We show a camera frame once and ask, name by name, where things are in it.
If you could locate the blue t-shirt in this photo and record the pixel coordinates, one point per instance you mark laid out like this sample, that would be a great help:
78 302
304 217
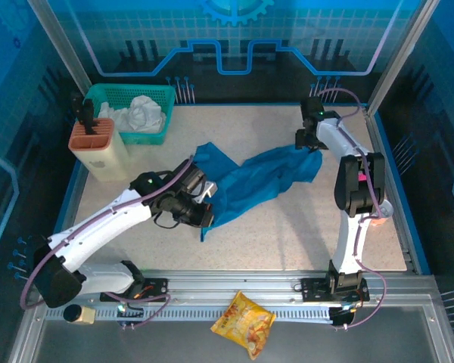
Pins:
249 177

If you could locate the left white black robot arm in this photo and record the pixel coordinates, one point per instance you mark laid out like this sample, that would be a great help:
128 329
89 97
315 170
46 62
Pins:
98 230

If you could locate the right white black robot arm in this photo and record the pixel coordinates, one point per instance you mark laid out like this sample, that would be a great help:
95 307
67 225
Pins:
348 242

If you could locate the orange can with silver lid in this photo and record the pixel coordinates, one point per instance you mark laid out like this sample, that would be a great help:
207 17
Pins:
386 208

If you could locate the beige knife block orange top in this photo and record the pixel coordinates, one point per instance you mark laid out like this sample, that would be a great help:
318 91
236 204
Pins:
98 159

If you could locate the crumpled white t-shirt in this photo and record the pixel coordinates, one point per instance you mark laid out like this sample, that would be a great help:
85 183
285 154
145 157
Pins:
143 113

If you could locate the yellow snack bag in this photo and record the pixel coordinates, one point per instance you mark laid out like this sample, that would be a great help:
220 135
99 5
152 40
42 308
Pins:
246 321

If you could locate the small black controller board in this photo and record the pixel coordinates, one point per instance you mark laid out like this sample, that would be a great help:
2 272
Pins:
340 317
130 312

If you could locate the green plastic mesh basket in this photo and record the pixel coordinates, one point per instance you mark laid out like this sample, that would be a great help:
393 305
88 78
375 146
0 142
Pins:
128 92

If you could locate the beige bottle with black cap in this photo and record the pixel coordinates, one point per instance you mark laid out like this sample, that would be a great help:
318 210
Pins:
84 315

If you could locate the aluminium mounting rail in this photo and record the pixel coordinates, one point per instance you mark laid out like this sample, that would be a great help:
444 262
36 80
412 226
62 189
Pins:
231 281

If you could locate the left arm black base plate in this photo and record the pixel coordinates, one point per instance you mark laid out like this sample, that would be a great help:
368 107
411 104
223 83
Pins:
160 287

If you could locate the aluminium frame post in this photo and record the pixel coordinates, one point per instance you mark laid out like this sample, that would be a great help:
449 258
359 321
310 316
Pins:
60 45
397 53

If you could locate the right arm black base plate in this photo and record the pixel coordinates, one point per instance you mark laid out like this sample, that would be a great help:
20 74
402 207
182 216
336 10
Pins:
310 289

